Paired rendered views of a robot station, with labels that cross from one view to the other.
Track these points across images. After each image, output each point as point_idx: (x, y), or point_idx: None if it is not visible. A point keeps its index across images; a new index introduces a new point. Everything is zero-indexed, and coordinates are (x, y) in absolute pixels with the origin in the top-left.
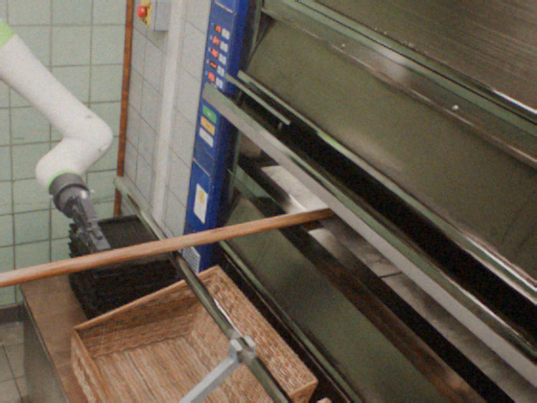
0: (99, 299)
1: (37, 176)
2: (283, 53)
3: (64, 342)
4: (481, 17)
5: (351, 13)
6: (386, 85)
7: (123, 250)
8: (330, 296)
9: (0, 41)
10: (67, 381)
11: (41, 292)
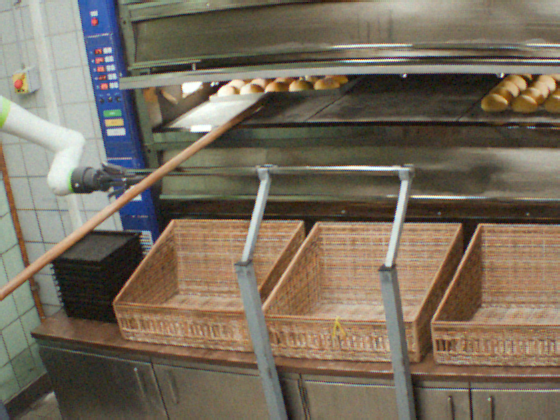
0: (108, 288)
1: (54, 185)
2: (161, 35)
3: (102, 335)
4: None
5: None
6: (248, 9)
7: (154, 173)
8: (278, 160)
9: (8, 105)
10: (130, 345)
11: (51, 327)
